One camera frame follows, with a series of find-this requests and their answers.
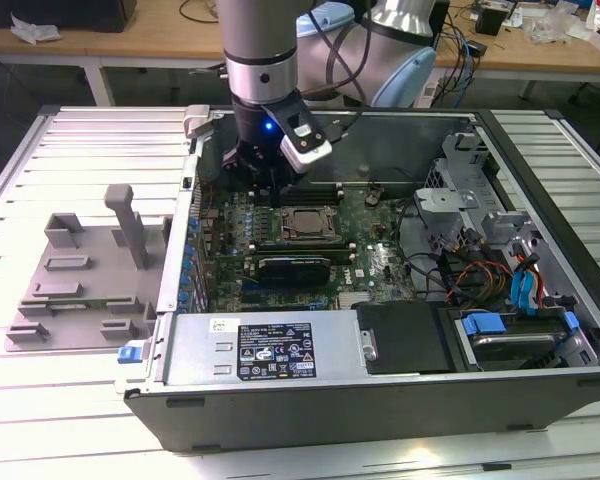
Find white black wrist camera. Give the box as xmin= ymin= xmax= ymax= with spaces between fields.
xmin=260 ymin=97 xmax=334 ymax=175

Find grey case latch handle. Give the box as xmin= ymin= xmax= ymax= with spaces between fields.
xmin=183 ymin=104 xmax=215 ymax=139

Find green RAM stick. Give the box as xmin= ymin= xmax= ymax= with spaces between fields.
xmin=22 ymin=297 xmax=134 ymax=307

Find black open PC case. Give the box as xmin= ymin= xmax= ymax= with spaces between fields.
xmin=113 ymin=104 xmax=600 ymax=455

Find black plastic shroud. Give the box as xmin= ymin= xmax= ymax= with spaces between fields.
xmin=354 ymin=301 xmax=455 ymax=377

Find small black device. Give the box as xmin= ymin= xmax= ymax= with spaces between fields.
xmin=474 ymin=2 xmax=507 ymax=36

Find white crumpled paper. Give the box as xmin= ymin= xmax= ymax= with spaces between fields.
xmin=9 ymin=13 xmax=62 ymax=45

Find clear plastic bags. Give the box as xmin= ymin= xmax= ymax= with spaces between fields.
xmin=523 ymin=8 xmax=589 ymax=45

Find black graphics card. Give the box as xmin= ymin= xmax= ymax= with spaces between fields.
xmin=209 ymin=248 xmax=334 ymax=290

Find grey parts rack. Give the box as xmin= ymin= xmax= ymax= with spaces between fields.
xmin=4 ymin=183 xmax=174 ymax=353

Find large black box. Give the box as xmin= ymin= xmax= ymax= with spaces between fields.
xmin=0 ymin=0 xmax=139 ymax=34

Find silver power supply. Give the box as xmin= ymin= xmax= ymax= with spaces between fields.
xmin=163 ymin=312 xmax=370 ymax=390

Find silver metal drive cage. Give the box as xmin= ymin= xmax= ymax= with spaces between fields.
xmin=412 ymin=130 xmax=549 ymax=266

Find green motherboard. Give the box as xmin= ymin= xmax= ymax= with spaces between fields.
xmin=197 ymin=184 xmax=421 ymax=315

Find hard disk in blue carrier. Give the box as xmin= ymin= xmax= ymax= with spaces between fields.
xmin=456 ymin=309 xmax=581 ymax=373

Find red yellow wire bundle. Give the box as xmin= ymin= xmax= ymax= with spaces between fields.
xmin=447 ymin=259 xmax=515 ymax=305

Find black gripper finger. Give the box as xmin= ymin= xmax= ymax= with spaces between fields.
xmin=221 ymin=142 xmax=263 ymax=208
xmin=269 ymin=168 xmax=302 ymax=208

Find silver chipset heatsink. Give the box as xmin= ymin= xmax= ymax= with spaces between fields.
xmin=338 ymin=292 xmax=372 ymax=310

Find blue expansion slot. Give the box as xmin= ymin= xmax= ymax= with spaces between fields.
xmin=240 ymin=284 xmax=281 ymax=301

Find tall black box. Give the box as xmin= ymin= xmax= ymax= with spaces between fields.
xmin=432 ymin=0 xmax=451 ymax=37

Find blue wire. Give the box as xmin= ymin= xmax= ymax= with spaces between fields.
xmin=509 ymin=269 xmax=529 ymax=315
xmin=523 ymin=267 xmax=545 ymax=316

